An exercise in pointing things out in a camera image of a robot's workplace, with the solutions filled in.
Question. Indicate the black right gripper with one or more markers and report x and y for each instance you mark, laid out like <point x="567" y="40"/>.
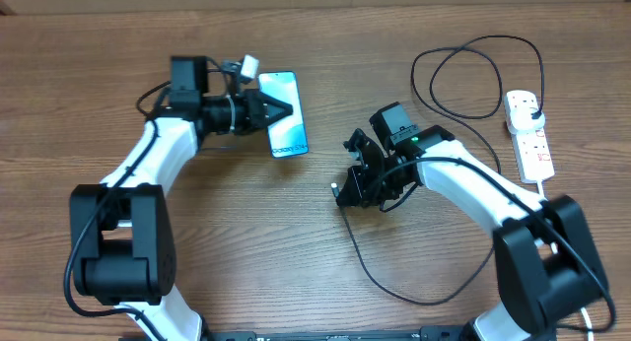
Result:
<point x="370" y="198"/>

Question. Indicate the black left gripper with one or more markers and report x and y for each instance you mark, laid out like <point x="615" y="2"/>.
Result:
<point x="251" y="101"/>

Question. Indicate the Samsung Galaxy smartphone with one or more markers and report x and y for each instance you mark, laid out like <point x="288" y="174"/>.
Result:
<point x="287" y="132"/>

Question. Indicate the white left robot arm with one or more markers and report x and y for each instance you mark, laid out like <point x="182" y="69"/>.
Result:
<point x="122" y="258"/>

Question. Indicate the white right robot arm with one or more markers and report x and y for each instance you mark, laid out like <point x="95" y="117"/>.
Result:
<point x="547" y="264"/>

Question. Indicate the white charger adapter plug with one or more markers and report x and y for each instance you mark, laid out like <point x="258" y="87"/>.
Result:
<point x="520" y="119"/>

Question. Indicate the white power strip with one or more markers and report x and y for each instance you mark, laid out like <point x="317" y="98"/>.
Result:
<point x="531" y="149"/>

